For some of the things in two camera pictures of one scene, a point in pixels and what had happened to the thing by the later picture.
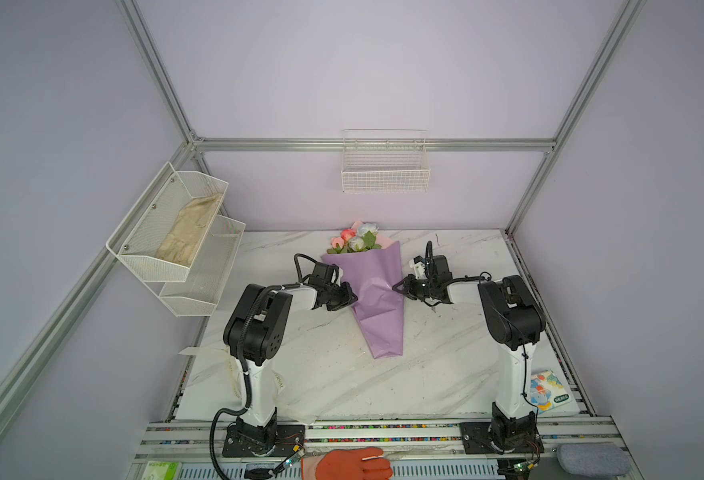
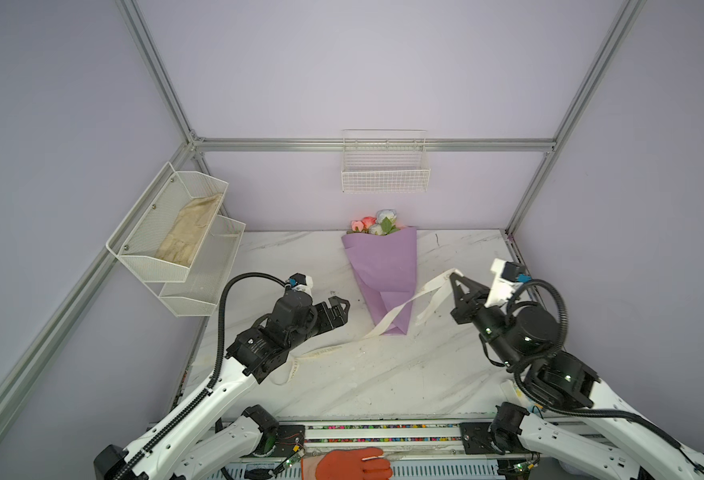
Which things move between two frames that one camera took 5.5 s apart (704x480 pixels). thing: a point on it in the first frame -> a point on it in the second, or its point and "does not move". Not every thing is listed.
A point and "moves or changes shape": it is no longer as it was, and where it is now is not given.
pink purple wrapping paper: (379, 311) moves or changes shape
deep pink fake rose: (347, 234) -> (369, 222)
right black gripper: (410, 283) -> (472, 301)
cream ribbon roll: (220, 366) -> (445, 280)
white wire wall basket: (385, 160) does not move
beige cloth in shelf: (188, 232) does not move
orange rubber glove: (348, 463) does not move
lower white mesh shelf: (208, 273) does not move
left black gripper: (347, 297) -> (336, 316)
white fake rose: (368, 232) -> (387, 219)
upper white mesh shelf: (159, 240) does not move
